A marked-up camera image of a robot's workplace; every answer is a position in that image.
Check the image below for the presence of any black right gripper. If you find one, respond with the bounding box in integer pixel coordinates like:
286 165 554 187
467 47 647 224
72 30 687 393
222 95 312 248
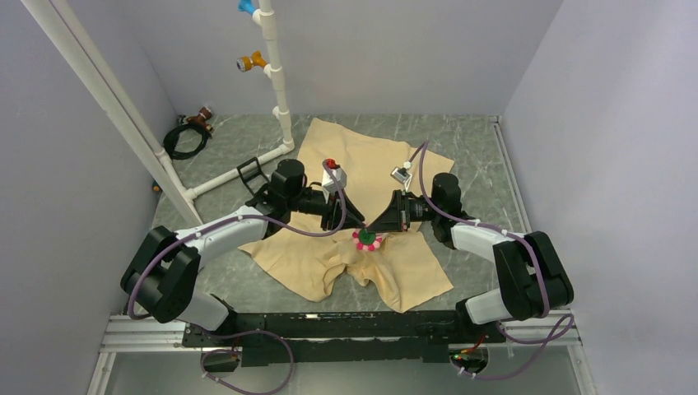
367 190 441 234

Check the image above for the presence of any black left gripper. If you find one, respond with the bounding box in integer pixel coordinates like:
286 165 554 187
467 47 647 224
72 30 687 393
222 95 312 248
287 188 364 231

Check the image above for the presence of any pink flower smiley brooch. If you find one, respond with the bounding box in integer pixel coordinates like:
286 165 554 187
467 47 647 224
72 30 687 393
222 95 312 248
351 229 384 252

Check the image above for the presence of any cream yellow t-shirt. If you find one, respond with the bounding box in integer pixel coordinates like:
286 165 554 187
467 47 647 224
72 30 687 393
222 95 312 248
242 118 453 313

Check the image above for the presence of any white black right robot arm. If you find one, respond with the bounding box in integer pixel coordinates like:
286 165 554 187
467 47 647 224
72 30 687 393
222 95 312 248
367 173 575 342

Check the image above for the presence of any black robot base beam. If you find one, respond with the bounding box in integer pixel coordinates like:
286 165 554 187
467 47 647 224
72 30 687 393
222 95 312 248
182 310 505 367

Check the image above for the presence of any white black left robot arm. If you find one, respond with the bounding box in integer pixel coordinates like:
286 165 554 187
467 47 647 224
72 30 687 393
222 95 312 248
120 159 365 346

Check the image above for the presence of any orange hook on pipe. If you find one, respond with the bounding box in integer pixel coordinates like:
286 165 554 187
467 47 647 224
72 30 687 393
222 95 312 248
236 51 268 72

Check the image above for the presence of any blue hook on pipe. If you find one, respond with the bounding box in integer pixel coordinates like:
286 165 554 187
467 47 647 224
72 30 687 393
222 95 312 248
238 0 258 16

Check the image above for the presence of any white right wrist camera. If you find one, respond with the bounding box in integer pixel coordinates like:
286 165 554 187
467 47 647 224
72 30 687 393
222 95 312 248
390 161 412 185

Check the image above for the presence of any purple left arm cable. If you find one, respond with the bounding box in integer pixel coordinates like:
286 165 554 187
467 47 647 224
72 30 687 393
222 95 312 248
127 160 348 395

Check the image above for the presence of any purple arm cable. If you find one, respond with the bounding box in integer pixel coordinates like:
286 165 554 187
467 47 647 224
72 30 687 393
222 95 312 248
127 160 348 395
408 140 576 382

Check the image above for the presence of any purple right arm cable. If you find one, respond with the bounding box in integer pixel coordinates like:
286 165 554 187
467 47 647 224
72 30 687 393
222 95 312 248
408 140 576 382

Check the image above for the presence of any small black wire stand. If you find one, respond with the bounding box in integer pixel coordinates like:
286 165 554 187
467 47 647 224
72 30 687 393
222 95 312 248
235 157 270 197

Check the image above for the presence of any coiled black cable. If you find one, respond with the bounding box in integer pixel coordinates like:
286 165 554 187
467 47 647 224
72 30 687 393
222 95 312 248
162 123 211 161

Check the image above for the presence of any aluminium rail frame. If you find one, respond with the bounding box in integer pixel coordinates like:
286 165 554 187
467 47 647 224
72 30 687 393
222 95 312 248
87 310 598 394

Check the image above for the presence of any white pvc pipe frame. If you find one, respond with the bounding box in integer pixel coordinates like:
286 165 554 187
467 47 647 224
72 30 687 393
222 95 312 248
21 0 296 227

